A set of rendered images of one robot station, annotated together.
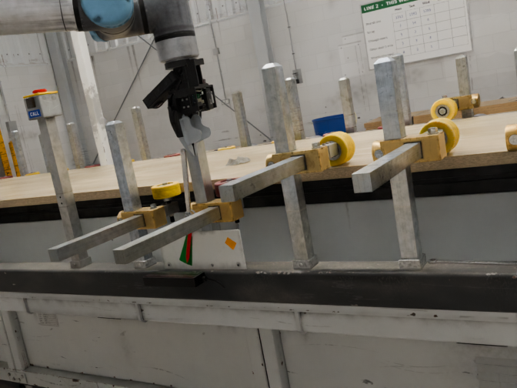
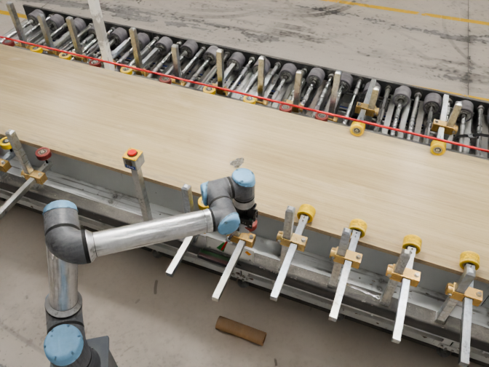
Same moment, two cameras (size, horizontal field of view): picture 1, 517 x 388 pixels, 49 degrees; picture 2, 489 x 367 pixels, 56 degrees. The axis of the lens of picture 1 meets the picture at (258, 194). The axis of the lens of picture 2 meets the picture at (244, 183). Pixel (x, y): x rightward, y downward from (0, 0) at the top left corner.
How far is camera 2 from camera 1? 160 cm
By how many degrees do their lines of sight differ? 39
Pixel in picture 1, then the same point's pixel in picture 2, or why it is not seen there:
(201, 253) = (230, 250)
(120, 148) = (189, 199)
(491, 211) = (370, 253)
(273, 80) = (290, 217)
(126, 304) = not seen: hidden behind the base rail
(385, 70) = (346, 237)
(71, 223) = (146, 210)
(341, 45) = not seen: outside the picture
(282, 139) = (287, 234)
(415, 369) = not seen: hidden behind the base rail
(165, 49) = (240, 206)
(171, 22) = (246, 198)
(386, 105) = (342, 246)
